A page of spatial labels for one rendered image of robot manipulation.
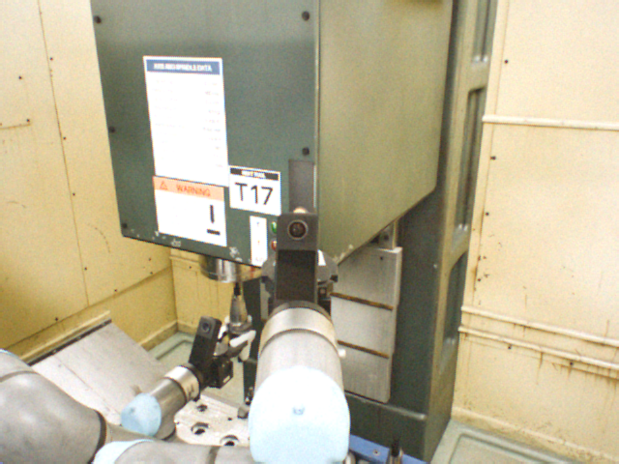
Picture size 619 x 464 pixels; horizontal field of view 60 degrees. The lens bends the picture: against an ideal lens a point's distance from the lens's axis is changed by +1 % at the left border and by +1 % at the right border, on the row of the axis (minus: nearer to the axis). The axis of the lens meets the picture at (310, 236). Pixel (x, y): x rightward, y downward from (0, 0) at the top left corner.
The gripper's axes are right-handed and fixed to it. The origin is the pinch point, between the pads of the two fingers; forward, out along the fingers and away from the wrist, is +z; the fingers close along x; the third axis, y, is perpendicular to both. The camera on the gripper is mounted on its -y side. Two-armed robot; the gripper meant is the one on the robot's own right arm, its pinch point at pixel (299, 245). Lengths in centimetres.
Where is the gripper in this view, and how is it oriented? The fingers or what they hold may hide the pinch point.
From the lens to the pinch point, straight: 71.2
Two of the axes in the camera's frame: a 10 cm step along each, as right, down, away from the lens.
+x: 10.0, -0.1, 0.2
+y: 0.0, 9.4, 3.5
